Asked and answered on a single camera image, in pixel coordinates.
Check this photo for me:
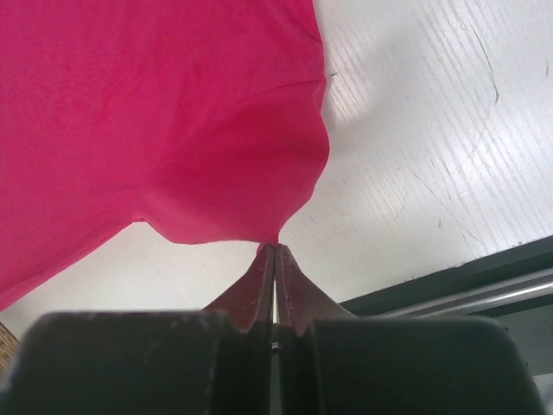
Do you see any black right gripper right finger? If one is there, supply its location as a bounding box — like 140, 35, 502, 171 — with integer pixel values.
275, 246, 544, 414

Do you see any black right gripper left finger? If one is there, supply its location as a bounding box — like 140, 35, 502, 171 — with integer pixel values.
1, 246, 275, 414

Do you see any wicker basket with cloth liner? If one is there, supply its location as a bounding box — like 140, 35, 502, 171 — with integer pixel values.
0, 323, 18, 374

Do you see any pink t shirt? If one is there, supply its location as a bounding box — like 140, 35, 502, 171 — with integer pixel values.
1, 1, 329, 307

